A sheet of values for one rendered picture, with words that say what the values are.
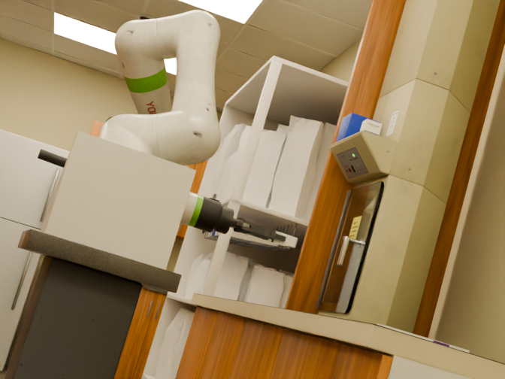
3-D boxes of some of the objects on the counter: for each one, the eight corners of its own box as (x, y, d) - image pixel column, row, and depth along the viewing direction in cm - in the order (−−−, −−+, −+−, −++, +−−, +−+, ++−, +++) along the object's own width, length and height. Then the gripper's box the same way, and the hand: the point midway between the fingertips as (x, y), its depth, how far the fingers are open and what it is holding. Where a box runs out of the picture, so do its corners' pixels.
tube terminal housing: (386, 347, 295) (446, 122, 306) (426, 356, 264) (491, 105, 275) (314, 325, 291) (378, 98, 302) (346, 332, 259) (415, 77, 271)
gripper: (226, 204, 252) (306, 230, 257) (216, 206, 269) (290, 231, 273) (218, 229, 252) (297, 256, 256) (208, 231, 268) (283, 255, 272)
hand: (283, 239), depth 264 cm, fingers open, 4 cm apart
